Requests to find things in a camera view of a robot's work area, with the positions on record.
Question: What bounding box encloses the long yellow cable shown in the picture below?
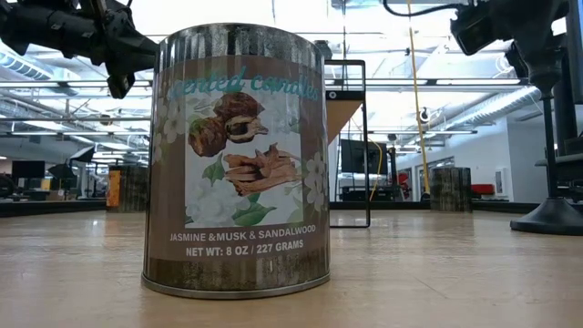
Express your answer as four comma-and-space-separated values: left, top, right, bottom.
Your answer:
404, 0, 433, 201

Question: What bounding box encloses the thin yellow cable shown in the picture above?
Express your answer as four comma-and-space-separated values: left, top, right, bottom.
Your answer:
349, 117, 384, 202

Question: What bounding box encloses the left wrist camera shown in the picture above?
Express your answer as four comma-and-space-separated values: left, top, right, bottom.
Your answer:
107, 72, 137, 100

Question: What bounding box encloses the wooden shelf with black frame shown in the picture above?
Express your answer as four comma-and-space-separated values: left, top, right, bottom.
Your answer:
323, 58, 372, 229

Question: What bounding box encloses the jasmine sandalwood candle tin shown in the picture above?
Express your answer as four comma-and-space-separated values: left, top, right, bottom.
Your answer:
140, 22, 332, 301

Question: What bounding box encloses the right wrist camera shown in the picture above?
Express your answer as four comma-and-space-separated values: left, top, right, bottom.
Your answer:
449, 4, 500, 56

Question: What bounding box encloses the orange leaf candle tin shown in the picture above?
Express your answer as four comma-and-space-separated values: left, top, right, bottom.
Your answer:
429, 166, 474, 213
106, 164, 150, 213

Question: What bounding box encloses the black aluminium table frame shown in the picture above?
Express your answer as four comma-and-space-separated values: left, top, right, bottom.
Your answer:
0, 199, 583, 219

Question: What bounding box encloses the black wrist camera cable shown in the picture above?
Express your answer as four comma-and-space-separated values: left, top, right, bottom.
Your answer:
381, 0, 461, 18

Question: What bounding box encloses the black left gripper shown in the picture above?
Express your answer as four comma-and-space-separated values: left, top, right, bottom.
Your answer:
88, 6, 159, 77

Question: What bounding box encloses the small black background monitor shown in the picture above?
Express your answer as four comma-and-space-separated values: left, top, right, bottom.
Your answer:
11, 159, 46, 179

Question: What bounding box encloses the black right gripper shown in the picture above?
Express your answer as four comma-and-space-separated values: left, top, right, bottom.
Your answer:
496, 0, 570, 77

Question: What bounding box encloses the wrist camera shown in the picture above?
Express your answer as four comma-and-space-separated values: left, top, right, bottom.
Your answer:
107, 72, 137, 100
449, 4, 500, 56

